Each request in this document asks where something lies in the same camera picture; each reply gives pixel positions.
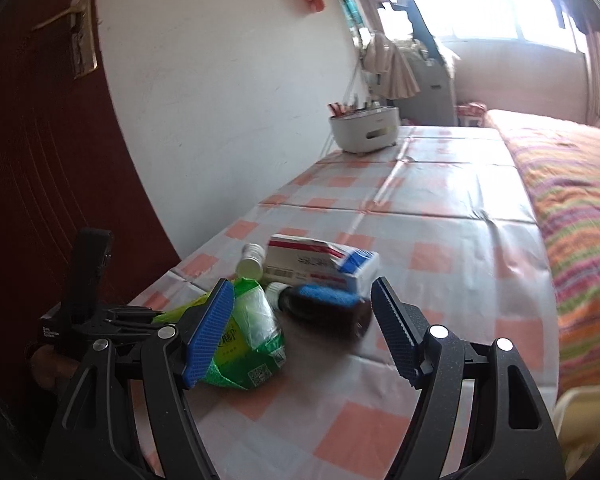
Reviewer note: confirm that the red patterned box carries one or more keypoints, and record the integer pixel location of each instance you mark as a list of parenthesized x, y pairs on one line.
[(472, 112)]

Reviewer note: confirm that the red white blue medicine box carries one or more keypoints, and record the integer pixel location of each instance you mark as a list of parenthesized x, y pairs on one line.
[(305, 260)]

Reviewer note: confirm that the person's left hand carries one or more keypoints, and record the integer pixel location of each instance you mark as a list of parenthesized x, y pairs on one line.
[(45, 365)]

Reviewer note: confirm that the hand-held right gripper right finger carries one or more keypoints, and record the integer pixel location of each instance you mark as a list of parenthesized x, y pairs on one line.
[(395, 330)]

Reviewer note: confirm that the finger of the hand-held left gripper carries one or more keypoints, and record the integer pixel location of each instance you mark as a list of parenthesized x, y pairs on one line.
[(130, 317)]

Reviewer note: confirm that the white desk organizer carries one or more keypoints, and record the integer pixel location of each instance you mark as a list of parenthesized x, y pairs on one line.
[(365, 132)]

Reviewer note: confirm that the dark red door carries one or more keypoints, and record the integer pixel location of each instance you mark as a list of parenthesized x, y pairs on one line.
[(30, 160)]

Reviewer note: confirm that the tied beige striped curtain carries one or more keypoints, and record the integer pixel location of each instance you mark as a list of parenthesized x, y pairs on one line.
[(390, 70)]

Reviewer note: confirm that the small white bottle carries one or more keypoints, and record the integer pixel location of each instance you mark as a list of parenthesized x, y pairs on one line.
[(250, 260)]

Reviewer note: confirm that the dark hanging garment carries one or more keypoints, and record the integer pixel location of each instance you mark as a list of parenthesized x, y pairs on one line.
[(425, 20)]

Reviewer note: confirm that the striped bed blanket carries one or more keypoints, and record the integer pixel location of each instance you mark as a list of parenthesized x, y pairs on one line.
[(580, 200)]

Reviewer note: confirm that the window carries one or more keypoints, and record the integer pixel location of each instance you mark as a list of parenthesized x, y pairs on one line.
[(480, 5)]

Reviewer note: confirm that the brown bottle with blue label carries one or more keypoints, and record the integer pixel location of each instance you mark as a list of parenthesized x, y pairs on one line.
[(325, 310)]

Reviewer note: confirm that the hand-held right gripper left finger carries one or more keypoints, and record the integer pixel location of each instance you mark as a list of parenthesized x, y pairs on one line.
[(210, 335)]

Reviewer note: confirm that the white standing appliance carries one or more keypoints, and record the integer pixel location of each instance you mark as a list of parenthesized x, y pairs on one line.
[(430, 90)]

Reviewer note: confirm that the pink checked plastic tablecloth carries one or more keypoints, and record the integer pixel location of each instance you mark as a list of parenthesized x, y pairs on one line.
[(430, 200)]

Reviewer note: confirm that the green tissue packet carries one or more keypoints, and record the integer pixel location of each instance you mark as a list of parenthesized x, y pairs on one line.
[(255, 325)]

